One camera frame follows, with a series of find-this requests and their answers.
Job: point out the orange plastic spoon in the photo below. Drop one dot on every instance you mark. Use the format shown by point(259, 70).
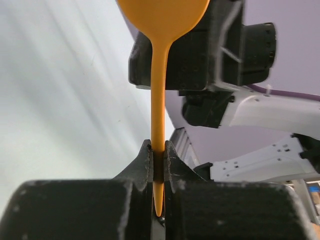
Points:
point(163, 22)

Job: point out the right aluminium side rail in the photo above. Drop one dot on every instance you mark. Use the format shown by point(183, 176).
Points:
point(184, 147)

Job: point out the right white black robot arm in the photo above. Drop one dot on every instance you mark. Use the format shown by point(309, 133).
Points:
point(295, 157)

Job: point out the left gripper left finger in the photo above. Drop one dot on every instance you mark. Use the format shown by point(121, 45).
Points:
point(89, 209)

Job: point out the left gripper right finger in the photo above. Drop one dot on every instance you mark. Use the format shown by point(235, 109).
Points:
point(199, 209)

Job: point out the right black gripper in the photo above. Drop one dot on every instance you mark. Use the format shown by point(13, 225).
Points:
point(220, 51)

